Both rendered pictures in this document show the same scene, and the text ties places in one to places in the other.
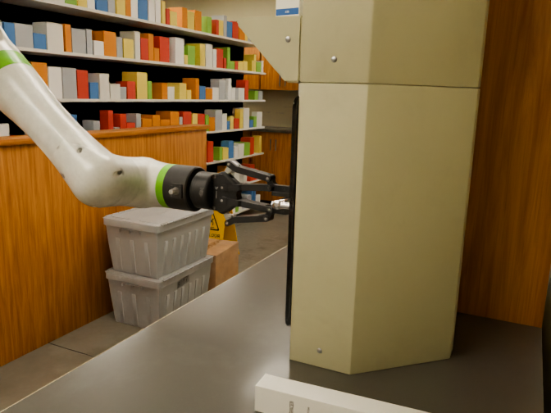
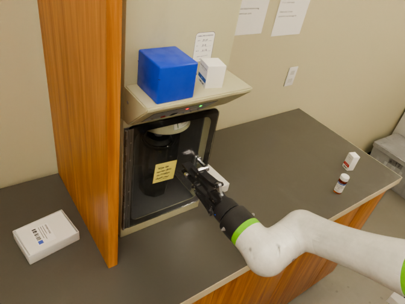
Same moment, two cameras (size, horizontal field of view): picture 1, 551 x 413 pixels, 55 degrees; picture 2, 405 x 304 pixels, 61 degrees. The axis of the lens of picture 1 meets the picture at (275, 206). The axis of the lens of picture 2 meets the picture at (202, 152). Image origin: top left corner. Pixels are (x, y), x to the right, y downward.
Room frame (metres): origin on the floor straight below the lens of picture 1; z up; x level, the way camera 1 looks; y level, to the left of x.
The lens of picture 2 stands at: (1.73, 0.31, 1.91)
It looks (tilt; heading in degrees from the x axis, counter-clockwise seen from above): 37 degrees down; 203
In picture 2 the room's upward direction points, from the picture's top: 11 degrees clockwise
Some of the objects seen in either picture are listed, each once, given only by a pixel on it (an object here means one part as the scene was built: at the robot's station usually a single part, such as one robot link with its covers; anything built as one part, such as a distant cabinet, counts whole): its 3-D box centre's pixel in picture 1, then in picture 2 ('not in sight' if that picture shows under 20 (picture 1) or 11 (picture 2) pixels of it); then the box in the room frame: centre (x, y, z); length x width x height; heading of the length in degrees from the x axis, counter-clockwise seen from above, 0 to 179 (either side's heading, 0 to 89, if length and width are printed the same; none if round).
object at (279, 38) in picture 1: (306, 56); (190, 104); (1.02, -0.05, 1.46); 0.32 x 0.11 x 0.10; 155
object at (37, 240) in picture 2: not in sight; (46, 235); (1.28, -0.35, 0.96); 0.16 x 0.12 x 0.04; 163
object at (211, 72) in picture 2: (296, 6); (211, 73); (0.97, -0.03, 1.54); 0.05 x 0.05 x 0.06; 52
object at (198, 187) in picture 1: (219, 192); (221, 205); (1.04, 0.11, 1.20); 0.09 x 0.07 x 0.08; 65
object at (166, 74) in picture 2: not in sight; (166, 74); (1.10, -0.08, 1.56); 0.10 x 0.10 x 0.09; 65
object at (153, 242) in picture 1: (161, 237); not in sight; (3.21, 0.70, 0.49); 0.60 x 0.42 x 0.33; 155
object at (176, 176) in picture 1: (187, 188); (238, 222); (1.07, 0.18, 1.20); 0.12 x 0.06 x 0.09; 155
